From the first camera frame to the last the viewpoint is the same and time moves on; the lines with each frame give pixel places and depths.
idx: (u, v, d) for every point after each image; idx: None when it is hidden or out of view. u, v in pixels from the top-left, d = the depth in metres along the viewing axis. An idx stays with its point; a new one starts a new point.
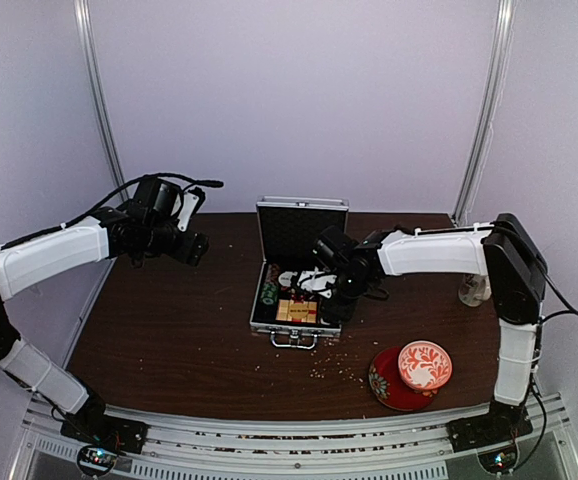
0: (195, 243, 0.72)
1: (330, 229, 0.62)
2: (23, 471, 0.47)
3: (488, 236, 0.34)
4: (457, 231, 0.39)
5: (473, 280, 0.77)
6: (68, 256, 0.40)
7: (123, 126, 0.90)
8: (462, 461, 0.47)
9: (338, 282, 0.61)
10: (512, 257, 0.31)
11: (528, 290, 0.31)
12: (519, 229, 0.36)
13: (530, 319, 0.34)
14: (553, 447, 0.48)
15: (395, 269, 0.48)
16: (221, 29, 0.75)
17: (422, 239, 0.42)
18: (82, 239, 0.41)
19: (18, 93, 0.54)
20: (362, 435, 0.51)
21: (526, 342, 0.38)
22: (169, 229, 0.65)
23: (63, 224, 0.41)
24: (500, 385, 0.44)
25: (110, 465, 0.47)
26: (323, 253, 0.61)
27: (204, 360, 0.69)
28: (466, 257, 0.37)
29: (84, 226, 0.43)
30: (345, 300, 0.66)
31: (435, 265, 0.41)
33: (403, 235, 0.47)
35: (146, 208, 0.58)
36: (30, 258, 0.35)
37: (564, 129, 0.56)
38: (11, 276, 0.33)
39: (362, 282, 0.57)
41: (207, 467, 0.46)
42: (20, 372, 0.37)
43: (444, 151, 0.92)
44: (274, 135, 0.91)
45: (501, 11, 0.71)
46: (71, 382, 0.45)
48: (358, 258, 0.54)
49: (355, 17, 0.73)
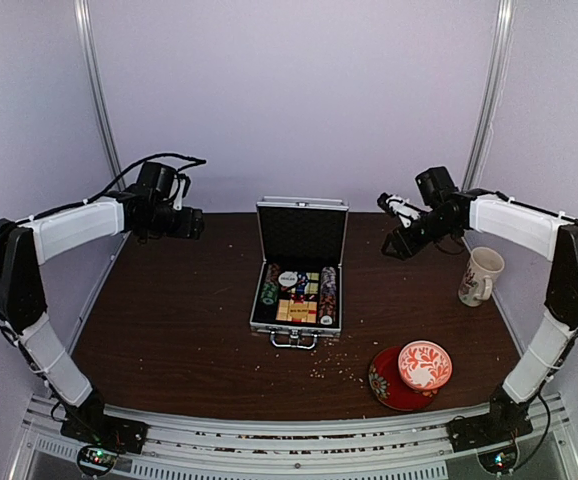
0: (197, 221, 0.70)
1: (438, 171, 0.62)
2: (23, 471, 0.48)
3: (567, 225, 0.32)
4: (544, 211, 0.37)
5: (473, 280, 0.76)
6: (94, 228, 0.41)
7: (123, 126, 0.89)
8: (463, 460, 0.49)
9: (423, 218, 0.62)
10: None
11: None
12: None
13: (571, 322, 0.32)
14: (553, 447, 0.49)
15: (478, 227, 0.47)
16: (222, 28, 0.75)
17: (517, 209, 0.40)
18: (104, 213, 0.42)
19: (18, 94, 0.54)
20: (362, 435, 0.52)
21: (555, 344, 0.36)
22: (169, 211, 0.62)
23: (84, 199, 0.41)
24: (514, 376, 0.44)
25: (110, 465, 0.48)
26: (424, 186, 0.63)
27: (204, 360, 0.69)
28: (540, 239, 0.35)
29: (102, 202, 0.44)
30: (416, 244, 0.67)
31: (513, 236, 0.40)
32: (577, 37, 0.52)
33: (500, 198, 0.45)
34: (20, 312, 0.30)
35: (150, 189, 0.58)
36: (60, 228, 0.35)
37: (564, 129, 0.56)
38: (45, 244, 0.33)
39: (444, 229, 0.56)
41: (208, 467, 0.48)
42: (36, 354, 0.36)
43: (444, 151, 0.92)
44: (275, 134, 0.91)
45: (501, 11, 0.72)
46: (76, 375, 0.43)
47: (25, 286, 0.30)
48: (450, 203, 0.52)
49: (355, 16, 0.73)
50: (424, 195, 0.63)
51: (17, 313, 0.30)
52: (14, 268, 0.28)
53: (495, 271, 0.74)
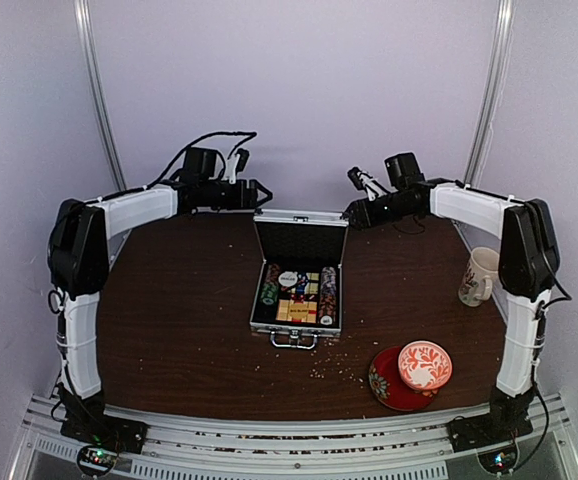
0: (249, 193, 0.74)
1: (405, 155, 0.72)
2: (23, 470, 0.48)
3: (513, 206, 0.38)
4: (496, 195, 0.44)
5: (473, 280, 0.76)
6: (147, 211, 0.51)
7: (122, 126, 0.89)
8: (462, 460, 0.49)
9: (389, 195, 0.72)
10: (526, 230, 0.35)
11: (527, 261, 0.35)
12: (548, 218, 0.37)
13: (526, 293, 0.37)
14: (553, 446, 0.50)
15: (438, 212, 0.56)
16: (222, 28, 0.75)
17: (469, 195, 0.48)
18: (158, 198, 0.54)
19: (19, 95, 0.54)
20: (362, 435, 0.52)
21: (526, 322, 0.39)
22: (220, 187, 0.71)
23: (144, 187, 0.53)
24: (502, 369, 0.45)
25: (110, 465, 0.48)
26: (393, 171, 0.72)
27: (204, 360, 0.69)
28: (492, 219, 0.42)
29: (159, 190, 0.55)
30: (380, 219, 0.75)
31: (469, 218, 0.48)
32: (577, 37, 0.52)
33: (456, 185, 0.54)
34: (89, 277, 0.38)
35: (196, 176, 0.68)
36: (123, 209, 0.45)
37: (563, 128, 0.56)
38: (111, 221, 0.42)
39: (408, 208, 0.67)
41: (207, 467, 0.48)
42: (75, 324, 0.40)
43: (445, 151, 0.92)
44: (275, 135, 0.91)
45: (501, 11, 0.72)
46: (84, 368, 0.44)
47: (95, 256, 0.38)
48: (414, 191, 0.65)
49: (355, 17, 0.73)
50: (392, 178, 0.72)
51: (85, 280, 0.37)
52: (88, 241, 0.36)
53: (495, 271, 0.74)
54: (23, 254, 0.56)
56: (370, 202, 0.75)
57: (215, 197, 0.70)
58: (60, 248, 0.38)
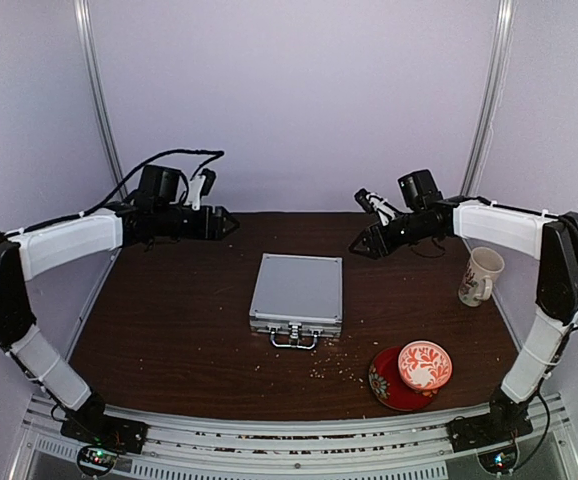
0: (217, 223, 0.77)
1: (420, 174, 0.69)
2: (24, 470, 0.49)
3: (550, 222, 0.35)
4: (528, 212, 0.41)
5: (473, 280, 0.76)
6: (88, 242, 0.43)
7: (123, 126, 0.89)
8: (462, 459, 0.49)
9: (404, 219, 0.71)
10: (568, 247, 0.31)
11: (570, 280, 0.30)
12: None
13: (563, 317, 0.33)
14: (553, 446, 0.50)
15: (463, 233, 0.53)
16: (222, 28, 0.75)
17: (496, 211, 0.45)
18: (99, 228, 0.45)
19: (19, 95, 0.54)
20: (362, 435, 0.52)
21: (550, 341, 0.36)
22: (184, 213, 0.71)
23: (80, 214, 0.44)
24: (512, 376, 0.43)
25: (110, 465, 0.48)
26: (408, 190, 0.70)
27: (204, 360, 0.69)
28: (526, 237, 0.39)
29: (99, 216, 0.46)
30: (395, 244, 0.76)
31: (499, 237, 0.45)
32: (575, 38, 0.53)
33: (480, 203, 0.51)
34: (5, 325, 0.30)
35: (152, 198, 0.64)
36: (52, 243, 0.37)
37: (563, 128, 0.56)
38: (37, 258, 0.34)
39: (427, 232, 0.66)
41: (207, 467, 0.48)
42: (29, 361, 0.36)
43: (445, 150, 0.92)
44: (274, 135, 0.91)
45: (501, 11, 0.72)
46: (73, 378, 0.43)
47: (12, 300, 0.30)
48: (435, 211, 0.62)
49: (355, 17, 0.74)
50: (407, 198, 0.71)
51: (1, 328, 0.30)
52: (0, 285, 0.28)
53: (495, 271, 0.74)
54: None
56: (384, 227, 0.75)
57: (176, 222, 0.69)
58: None
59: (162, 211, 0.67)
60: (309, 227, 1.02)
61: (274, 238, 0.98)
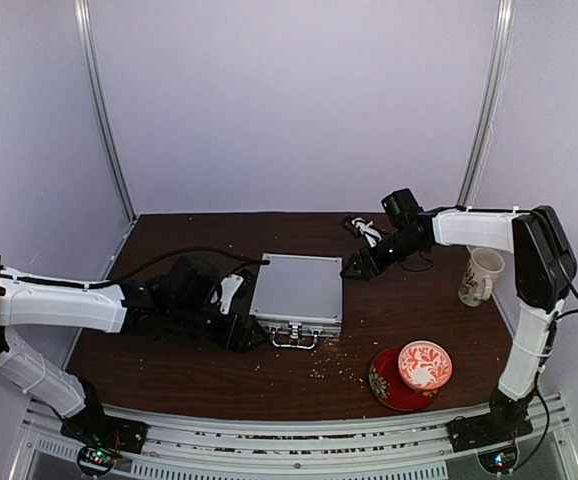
0: (244, 334, 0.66)
1: (401, 193, 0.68)
2: (23, 470, 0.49)
3: (520, 215, 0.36)
4: (500, 211, 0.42)
5: (473, 280, 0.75)
6: (82, 317, 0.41)
7: (123, 127, 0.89)
8: (462, 460, 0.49)
9: (389, 237, 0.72)
10: (538, 237, 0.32)
11: (545, 268, 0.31)
12: (557, 224, 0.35)
13: (544, 306, 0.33)
14: (553, 446, 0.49)
15: (444, 240, 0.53)
16: (221, 28, 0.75)
17: (470, 215, 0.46)
18: (99, 308, 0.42)
19: (18, 96, 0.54)
20: (362, 435, 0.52)
21: (538, 332, 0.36)
22: (211, 313, 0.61)
23: (87, 285, 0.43)
24: (506, 375, 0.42)
25: (110, 465, 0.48)
26: (390, 209, 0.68)
27: (205, 360, 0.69)
28: (499, 233, 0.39)
29: (105, 296, 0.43)
30: (385, 262, 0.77)
31: (476, 239, 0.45)
32: (576, 39, 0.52)
33: (457, 210, 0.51)
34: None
35: (173, 294, 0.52)
36: (42, 303, 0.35)
37: (564, 129, 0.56)
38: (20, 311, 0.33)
39: (412, 246, 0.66)
41: (208, 467, 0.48)
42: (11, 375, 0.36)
43: (444, 151, 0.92)
44: (274, 135, 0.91)
45: (501, 11, 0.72)
46: (68, 389, 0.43)
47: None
48: (416, 223, 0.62)
49: (354, 17, 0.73)
50: (391, 217, 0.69)
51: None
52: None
53: (495, 271, 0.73)
54: (23, 254, 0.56)
56: (372, 248, 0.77)
57: (199, 322, 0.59)
58: None
59: (187, 309, 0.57)
60: (308, 227, 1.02)
61: (274, 238, 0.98)
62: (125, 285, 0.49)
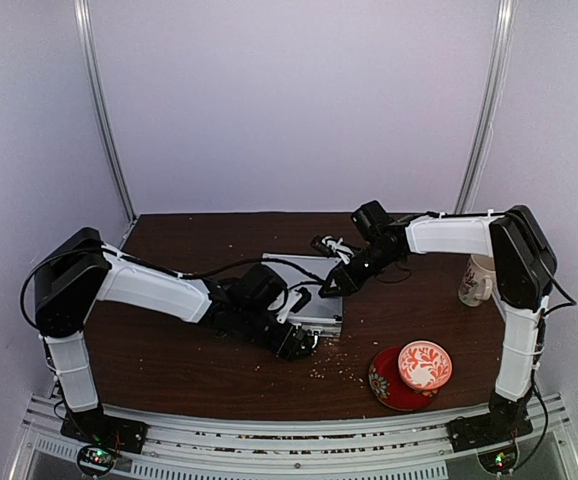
0: (292, 343, 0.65)
1: (370, 205, 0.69)
2: (23, 470, 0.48)
3: (496, 218, 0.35)
4: (474, 214, 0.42)
5: (473, 280, 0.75)
6: (172, 301, 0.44)
7: (123, 127, 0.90)
8: (462, 461, 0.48)
9: (363, 250, 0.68)
10: (514, 238, 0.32)
11: (527, 270, 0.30)
12: (531, 224, 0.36)
13: (530, 305, 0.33)
14: (552, 445, 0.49)
15: (419, 248, 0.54)
16: (221, 28, 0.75)
17: (443, 221, 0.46)
18: (186, 297, 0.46)
19: (18, 96, 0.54)
20: (362, 435, 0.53)
21: (528, 332, 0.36)
22: (269, 319, 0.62)
23: (180, 274, 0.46)
24: (501, 378, 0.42)
25: (110, 465, 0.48)
26: (361, 222, 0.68)
27: (204, 360, 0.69)
28: (476, 238, 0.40)
29: (193, 287, 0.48)
30: (361, 279, 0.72)
31: (452, 245, 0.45)
32: (577, 38, 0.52)
33: (430, 217, 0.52)
34: (50, 318, 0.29)
35: (246, 296, 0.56)
36: (141, 283, 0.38)
37: (564, 129, 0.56)
38: (121, 286, 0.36)
39: (388, 257, 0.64)
41: (208, 467, 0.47)
42: (60, 355, 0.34)
43: (444, 150, 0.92)
44: (274, 135, 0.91)
45: (501, 11, 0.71)
46: (90, 389, 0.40)
47: (73, 305, 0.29)
48: (388, 233, 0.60)
49: (354, 17, 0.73)
50: (362, 231, 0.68)
51: (47, 319, 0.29)
52: (71, 286, 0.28)
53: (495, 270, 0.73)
54: (23, 254, 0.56)
56: (347, 264, 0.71)
57: (258, 326, 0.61)
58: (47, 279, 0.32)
59: (253, 311, 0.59)
60: (308, 227, 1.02)
61: (274, 238, 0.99)
62: (207, 281, 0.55)
